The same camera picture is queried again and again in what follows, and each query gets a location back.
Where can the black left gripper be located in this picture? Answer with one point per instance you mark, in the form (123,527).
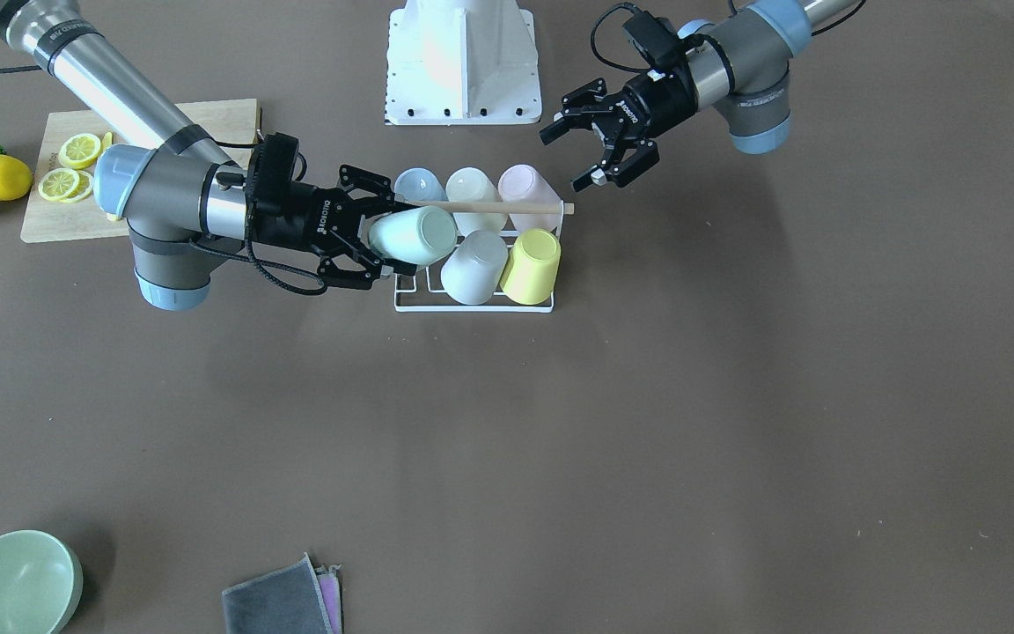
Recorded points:
(653,103)

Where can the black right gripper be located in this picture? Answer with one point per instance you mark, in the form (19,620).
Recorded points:
(293,223)

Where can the green cup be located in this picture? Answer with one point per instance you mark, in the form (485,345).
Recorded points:
(421,236)

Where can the pink cup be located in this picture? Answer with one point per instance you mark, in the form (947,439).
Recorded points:
(524,184)

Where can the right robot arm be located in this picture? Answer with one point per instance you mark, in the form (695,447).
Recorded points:
(189,206)

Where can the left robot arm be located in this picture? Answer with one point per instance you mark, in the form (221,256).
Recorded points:
(740,67)

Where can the light blue cup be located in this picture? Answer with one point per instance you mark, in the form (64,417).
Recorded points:
(418,184)

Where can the cream white cup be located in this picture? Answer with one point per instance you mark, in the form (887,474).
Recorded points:
(470,184)

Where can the grey cup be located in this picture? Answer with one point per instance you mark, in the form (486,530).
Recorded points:
(471,274)

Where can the yellow cup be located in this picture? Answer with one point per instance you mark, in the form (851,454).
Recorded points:
(530,273)

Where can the lemon slice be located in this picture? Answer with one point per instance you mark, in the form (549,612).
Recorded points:
(80,151)
(65,185)

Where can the grey folded cloth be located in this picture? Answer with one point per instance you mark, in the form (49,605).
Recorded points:
(301,598)

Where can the green bowl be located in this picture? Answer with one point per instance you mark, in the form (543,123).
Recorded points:
(40,582)

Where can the white wire cup holder rack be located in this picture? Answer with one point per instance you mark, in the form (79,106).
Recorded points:
(423,292)

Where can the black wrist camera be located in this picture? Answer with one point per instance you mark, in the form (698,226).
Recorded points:
(271,176)

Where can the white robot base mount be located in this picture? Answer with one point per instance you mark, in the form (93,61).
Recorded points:
(473,63)

